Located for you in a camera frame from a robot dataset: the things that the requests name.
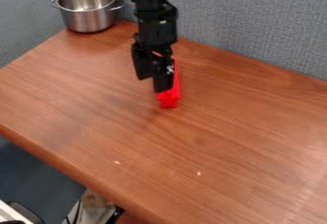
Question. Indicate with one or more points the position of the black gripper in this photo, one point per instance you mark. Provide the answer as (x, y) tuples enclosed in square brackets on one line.
[(156, 37)]

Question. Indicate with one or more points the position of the red rectangular block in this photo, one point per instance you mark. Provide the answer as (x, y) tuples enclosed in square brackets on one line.
[(170, 96)]

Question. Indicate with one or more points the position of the stainless steel pot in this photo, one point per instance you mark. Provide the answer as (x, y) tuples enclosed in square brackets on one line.
[(89, 16)]

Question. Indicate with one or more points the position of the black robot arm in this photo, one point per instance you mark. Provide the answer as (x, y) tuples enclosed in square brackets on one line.
[(157, 35)]

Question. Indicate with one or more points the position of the white object at corner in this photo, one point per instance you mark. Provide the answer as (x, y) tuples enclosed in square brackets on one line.
[(14, 213)]

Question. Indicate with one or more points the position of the metal table leg frame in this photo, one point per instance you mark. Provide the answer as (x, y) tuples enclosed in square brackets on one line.
[(94, 209)]

